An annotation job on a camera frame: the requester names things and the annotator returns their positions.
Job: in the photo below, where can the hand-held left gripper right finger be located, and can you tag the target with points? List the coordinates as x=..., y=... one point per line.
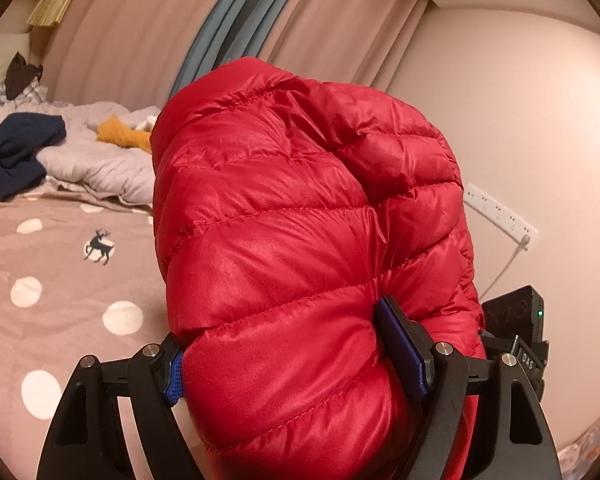
x=400, y=345

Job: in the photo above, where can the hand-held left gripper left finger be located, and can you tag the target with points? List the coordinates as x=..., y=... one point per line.
x=176, y=380

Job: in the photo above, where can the red down jacket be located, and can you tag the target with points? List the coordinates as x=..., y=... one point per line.
x=290, y=220

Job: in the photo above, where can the polka dot deer bed sheet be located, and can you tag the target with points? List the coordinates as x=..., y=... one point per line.
x=55, y=270

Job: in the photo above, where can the grey duvet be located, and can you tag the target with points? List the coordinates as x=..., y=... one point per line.
x=105, y=170

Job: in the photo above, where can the navy blue garment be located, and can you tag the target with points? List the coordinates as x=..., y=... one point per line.
x=15, y=150

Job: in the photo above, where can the dark brown cloth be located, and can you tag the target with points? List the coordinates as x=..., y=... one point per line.
x=20, y=72

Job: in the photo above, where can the pink curtain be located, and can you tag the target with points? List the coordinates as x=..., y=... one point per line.
x=130, y=35

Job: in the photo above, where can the blue curtain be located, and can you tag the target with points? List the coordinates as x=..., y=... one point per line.
x=240, y=15

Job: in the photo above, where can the white wall power strip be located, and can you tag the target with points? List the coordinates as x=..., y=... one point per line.
x=500, y=215

